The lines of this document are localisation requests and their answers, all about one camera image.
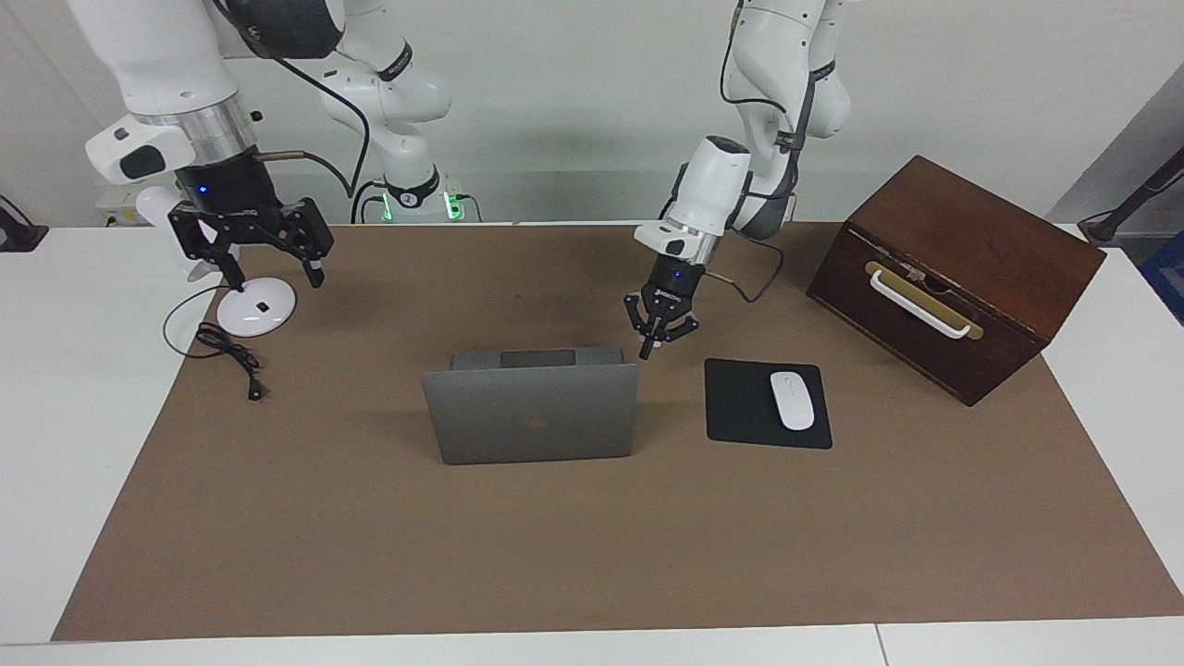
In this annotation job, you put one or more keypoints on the brown table mat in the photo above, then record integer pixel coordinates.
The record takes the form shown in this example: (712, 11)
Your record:
(555, 555)

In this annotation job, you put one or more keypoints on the black mouse pad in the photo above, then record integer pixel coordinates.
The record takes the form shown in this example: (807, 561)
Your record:
(740, 407)

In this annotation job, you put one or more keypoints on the blue crate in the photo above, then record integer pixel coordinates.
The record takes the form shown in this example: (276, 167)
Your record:
(1167, 277)

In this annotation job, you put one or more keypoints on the black clamp stand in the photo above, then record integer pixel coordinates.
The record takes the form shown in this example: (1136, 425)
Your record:
(18, 236)

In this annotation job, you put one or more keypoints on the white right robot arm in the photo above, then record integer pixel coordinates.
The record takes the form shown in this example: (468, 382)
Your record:
(166, 55)

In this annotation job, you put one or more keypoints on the grey Apple laptop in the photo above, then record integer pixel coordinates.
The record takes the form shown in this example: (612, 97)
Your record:
(527, 416)

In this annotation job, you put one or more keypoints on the dark brown wooden box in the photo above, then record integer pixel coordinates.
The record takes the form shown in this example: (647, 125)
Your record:
(980, 231)

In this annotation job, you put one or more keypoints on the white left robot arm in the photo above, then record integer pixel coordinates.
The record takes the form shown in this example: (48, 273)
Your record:
(717, 185)

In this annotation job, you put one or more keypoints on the white computer mouse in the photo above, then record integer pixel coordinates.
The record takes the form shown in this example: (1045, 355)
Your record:
(793, 402)

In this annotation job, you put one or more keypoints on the black tripod stand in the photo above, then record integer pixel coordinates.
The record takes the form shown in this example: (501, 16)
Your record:
(1110, 227)

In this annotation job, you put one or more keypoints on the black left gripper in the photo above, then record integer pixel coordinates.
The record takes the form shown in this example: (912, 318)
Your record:
(675, 282)

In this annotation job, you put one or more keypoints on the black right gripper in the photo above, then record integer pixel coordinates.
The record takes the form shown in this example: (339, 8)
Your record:
(227, 199)

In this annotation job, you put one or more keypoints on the white desk lamp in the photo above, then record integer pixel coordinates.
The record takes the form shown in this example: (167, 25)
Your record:
(264, 319)

